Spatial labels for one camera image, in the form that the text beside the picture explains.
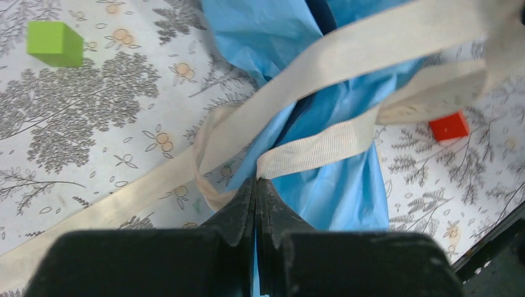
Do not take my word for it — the cream printed ribbon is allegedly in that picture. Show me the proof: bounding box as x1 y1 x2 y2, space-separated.
1 1 524 290

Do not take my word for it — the small green cube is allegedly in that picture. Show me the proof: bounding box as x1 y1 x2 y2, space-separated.
26 21 84 67

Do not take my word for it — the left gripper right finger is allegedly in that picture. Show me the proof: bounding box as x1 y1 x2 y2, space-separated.
254 179 462 296

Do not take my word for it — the red block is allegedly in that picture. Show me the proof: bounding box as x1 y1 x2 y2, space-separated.
429 111 471 142

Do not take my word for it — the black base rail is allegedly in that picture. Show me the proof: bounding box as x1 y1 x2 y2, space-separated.
453 204 524 297

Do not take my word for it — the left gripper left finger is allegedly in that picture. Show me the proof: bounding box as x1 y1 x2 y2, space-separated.
25 178 254 296

